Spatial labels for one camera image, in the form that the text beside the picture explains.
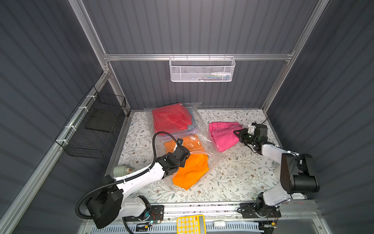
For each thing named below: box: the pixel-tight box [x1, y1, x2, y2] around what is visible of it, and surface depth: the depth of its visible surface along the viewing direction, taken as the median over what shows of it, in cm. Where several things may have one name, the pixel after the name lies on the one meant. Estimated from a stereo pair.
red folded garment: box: [151, 103, 193, 135], surface depth 104 cm
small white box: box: [213, 221, 226, 228], surface depth 70 cm
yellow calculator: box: [176, 214, 207, 234], surface depth 71 cm
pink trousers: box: [208, 121, 244, 153], surface depth 95 cm
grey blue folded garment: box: [186, 108, 197, 132], surface depth 106 cm
